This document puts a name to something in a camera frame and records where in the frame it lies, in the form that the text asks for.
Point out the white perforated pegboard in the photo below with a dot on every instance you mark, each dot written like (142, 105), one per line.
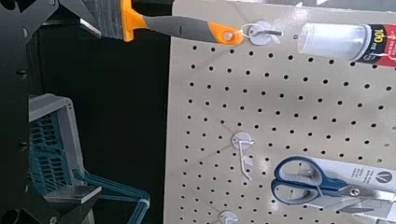
(280, 112)

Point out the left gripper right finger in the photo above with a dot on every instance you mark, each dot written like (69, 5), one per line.
(62, 208)

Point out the white red sealant tube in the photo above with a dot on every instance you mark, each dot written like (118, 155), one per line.
(333, 42)

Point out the black stand base panel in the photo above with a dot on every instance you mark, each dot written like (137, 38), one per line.
(118, 109)

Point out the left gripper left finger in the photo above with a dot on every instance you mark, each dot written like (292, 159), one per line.
(46, 12)

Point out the blue scissors on white card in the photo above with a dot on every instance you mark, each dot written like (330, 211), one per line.
(311, 186)

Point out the white pegboard hook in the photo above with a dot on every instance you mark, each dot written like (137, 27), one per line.
(229, 216)
(261, 32)
(241, 141)

